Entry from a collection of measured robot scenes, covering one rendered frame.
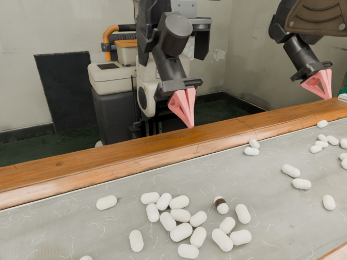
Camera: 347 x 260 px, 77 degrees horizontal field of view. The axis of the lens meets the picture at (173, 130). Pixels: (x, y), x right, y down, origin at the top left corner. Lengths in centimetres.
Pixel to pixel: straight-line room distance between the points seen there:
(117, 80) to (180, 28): 74
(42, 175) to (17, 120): 193
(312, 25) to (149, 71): 71
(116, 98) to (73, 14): 121
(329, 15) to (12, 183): 56
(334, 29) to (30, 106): 230
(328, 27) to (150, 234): 37
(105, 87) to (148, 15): 68
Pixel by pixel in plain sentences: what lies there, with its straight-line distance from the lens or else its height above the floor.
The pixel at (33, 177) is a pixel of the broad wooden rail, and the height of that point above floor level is 76.
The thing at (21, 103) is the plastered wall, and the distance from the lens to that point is 239.
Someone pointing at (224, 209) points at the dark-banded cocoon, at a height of 76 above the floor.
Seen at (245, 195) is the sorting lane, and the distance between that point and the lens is 48.
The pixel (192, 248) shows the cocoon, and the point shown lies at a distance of 36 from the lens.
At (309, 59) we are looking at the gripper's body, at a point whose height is 95.
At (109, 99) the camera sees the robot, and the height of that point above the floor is 67.
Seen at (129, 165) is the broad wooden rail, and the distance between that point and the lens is 51.
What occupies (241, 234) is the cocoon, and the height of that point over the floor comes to 76.
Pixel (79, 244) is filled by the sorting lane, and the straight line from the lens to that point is 42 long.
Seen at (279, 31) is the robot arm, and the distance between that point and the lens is 77.
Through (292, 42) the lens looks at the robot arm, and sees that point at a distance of 76.
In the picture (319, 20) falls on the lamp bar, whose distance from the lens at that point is 30.
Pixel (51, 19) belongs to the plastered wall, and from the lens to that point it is 225.
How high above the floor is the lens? 106
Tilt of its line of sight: 28 degrees down
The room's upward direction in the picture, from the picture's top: straight up
